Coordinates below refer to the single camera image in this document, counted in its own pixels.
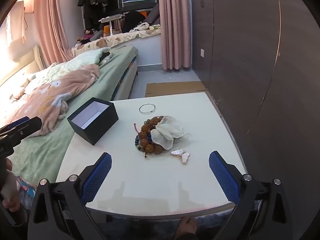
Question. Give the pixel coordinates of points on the pink curtain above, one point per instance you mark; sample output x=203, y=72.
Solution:
x=175, y=34
x=50, y=31

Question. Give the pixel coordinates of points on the pale green pillow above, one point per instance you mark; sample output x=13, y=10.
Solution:
x=84, y=59

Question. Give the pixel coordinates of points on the black jewelry box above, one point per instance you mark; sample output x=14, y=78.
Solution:
x=93, y=119

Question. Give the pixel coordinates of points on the white organza pouch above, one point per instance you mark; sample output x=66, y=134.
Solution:
x=168, y=131

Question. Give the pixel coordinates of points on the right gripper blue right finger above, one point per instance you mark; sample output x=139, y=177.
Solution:
x=223, y=172

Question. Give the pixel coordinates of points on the hanging dark clothes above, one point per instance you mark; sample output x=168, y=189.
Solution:
x=94, y=10

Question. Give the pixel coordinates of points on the green sheet bed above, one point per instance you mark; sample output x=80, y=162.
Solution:
x=41, y=157

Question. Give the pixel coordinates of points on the silver bangle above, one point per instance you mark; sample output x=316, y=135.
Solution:
x=147, y=108

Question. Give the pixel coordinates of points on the dark brown wardrobe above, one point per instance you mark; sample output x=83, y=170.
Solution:
x=261, y=67

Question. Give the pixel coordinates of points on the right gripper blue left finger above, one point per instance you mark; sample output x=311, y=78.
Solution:
x=93, y=176

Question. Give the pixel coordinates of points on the floral window seat cushion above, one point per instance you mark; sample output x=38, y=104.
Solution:
x=115, y=40

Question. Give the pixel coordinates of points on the pink duck fleece blanket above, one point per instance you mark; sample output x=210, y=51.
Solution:
x=49, y=101

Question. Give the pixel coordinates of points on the left pink curtain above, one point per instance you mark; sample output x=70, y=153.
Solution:
x=50, y=31

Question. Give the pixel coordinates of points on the person's bare foot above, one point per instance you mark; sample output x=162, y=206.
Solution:
x=186, y=229

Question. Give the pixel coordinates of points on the person's left hand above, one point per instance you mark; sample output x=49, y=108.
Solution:
x=9, y=191

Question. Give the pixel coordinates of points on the right pink curtain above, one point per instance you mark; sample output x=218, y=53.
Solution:
x=175, y=34

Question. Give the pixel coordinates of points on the flat brown cardboard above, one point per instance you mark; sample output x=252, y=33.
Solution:
x=172, y=88

